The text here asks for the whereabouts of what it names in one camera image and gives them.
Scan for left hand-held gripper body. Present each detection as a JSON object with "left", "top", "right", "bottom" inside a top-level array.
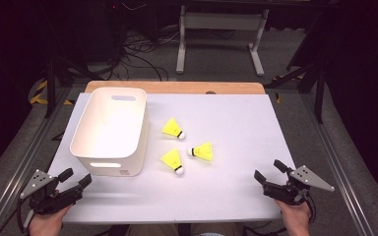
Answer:
[{"left": 19, "top": 168, "right": 84, "bottom": 216}]

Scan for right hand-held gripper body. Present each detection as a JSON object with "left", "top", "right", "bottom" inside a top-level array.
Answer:
[{"left": 262, "top": 164, "right": 336, "bottom": 207}]

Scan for white plastic bin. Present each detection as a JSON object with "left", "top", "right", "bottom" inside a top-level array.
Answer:
[{"left": 69, "top": 87, "right": 151, "bottom": 178}]

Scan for yellow shuttlecock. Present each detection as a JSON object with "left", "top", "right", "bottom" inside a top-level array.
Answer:
[
  {"left": 159, "top": 147, "right": 185, "bottom": 176},
  {"left": 186, "top": 141, "right": 215, "bottom": 162},
  {"left": 161, "top": 117, "right": 187, "bottom": 141}
]

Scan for person's right hand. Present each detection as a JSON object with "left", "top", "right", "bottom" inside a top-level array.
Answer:
[{"left": 274, "top": 198, "right": 313, "bottom": 236}]

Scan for person's left hand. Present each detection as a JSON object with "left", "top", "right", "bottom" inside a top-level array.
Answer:
[{"left": 29, "top": 205, "right": 73, "bottom": 236}]

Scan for white table sheet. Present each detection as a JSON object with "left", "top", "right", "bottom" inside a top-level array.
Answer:
[{"left": 47, "top": 92, "right": 296, "bottom": 224}]

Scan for black metal stand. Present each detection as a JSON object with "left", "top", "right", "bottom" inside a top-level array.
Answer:
[{"left": 265, "top": 48, "right": 329, "bottom": 124}]

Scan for yellow black floor tape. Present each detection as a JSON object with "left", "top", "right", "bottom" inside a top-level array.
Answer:
[{"left": 29, "top": 80, "right": 75, "bottom": 106}]

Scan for black tripod stand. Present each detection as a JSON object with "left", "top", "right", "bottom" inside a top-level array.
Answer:
[{"left": 43, "top": 55, "right": 102, "bottom": 119}]

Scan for black equipment rack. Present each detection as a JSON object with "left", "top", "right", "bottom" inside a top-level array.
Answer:
[{"left": 78, "top": 0, "right": 160, "bottom": 63}]

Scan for right hand-held gripper cable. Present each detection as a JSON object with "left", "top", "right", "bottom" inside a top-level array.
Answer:
[{"left": 303, "top": 193, "right": 318, "bottom": 224}]

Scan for aluminium floor rail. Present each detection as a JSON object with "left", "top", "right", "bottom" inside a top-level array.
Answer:
[
  {"left": 0, "top": 87, "right": 80, "bottom": 236},
  {"left": 299, "top": 92, "right": 375, "bottom": 236}
]

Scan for black floor cables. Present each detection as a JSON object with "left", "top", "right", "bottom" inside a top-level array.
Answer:
[{"left": 111, "top": 29, "right": 181, "bottom": 82}]

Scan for white metal stand frame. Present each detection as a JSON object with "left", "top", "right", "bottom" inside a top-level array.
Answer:
[{"left": 175, "top": 4, "right": 271, "bottom": 78}]

